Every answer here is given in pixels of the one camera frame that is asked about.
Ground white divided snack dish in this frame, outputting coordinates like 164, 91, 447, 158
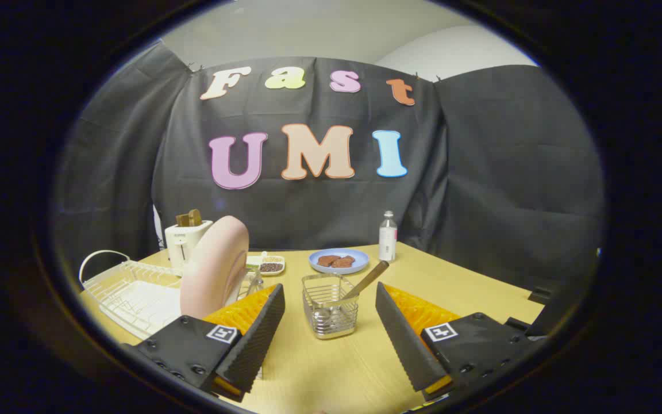
246, 251, 286, 277

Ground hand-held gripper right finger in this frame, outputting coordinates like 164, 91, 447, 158
375, 282, 547, 402

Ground white wire dish rack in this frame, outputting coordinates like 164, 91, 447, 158
79, 250, 263, 340

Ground wooden-handled spoon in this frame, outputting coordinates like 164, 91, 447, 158
312, 260, 390, 324

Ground black backdrop cloth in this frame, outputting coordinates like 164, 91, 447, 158
52, 40, 606, 300

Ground blue plate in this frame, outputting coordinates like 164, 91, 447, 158
309, 248, 370, 275

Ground metal wire basket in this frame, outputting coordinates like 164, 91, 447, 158
302, 273, 360, 340

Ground pink plate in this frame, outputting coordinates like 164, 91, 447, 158
180, 216, 250, 320

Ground clear plastic bottle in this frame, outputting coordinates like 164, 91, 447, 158
379, 210, 398, 263

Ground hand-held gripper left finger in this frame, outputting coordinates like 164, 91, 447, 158
122, 283, 286, 403

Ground white toaster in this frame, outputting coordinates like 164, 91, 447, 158
164, 220, 214, 271

